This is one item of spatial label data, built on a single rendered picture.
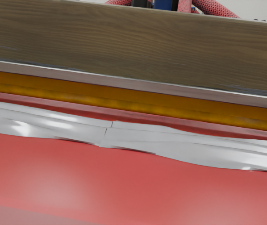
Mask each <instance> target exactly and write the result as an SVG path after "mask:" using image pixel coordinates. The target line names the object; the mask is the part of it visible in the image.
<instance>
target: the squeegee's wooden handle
mask: <svg viewBox="0 0 267 225"><path fill-rule="evenodd" d="M0 60H3V61H10V62H17V63H26V64H33V65H40V66H47V67H56V68H63V69H70V70H77V71H86V72H93V73H100V74H107V75H116V76H123V77H130V78H137V79H146V80H153V81H160V82H167V83H176V84H183V85H190V86H197V87H204V88H213V89H220V90H227V91H234V92H243V93H250V94H256V95H263V96H267V21H258V20H249V19H241V18H233V17H221V16H213V15H205V14H197V13H188V12H177V11H168V10H160V9H152V8H140V7H132V6H124V5H116V4H104V3H96V2H88V1H80V0H0Z"/></svg>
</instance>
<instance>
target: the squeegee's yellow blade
mask: <svg viewBox="0 0 267 225"><path fill-rule="evenodd" d="M0 83H6V84H12V85H19V86H26V87H32V88H41V89H47V90H54V91H60V92H69V93H76V94H82V95H89V96H97V97H104V98H110V99H117V100H126V101H132V102H139V103H145V104H154V105H161V106H167V107H174V108H183V109H189V110H196V111H202V112H209V113H218V114H224V115H231V116H237V117H246V118H252V119H259V120H266V121H267V108H258V107H251V106H244V105H238V104H229V103H222V102H216V101H209V100H200V99H193V98H186V97H180V96H171V95H164V94H157V93H150V92H142V91H135V90H128V89H121V88H115V87H106V86H99V85H92V84H85V83H77V82H70V81H63V80H56V79H47V78H41V77H34V76H27V75H18V74H12V73H5V72H0Z"/></svg>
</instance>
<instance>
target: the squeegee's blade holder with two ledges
mask: <svg viewBox="0 0 267 225"><path fill-rule="evenodd" d="M0 72H5V73H12V74H18V75H27V76H34V77H41V78H47V79H56V80H63V81H70V82H77V83H85V84H92V85H99V86H106V87H112V88H121V89H128V90H135V91H142V92H150V93H157V94H164V95H171V96H180V97H186V98H193V99H200V100H209V101H216V102H222V103H229V104H238V105H244V106H251V107H258V108H267V96H263V95H256V94H250V93H243V92H234V91H227V90H220V89H213V88H206V87H197V86H190V85H183V84H176V83H167V82H160V81H153V80H146V79H137V78H130V77H123V76H116V75H107V74H100V73H93V72H86V71H77V70H70V69H63V68H56V67H47V66H40V65H33V64H26V63H19V62H10V61H3V60H0Z"/></svg>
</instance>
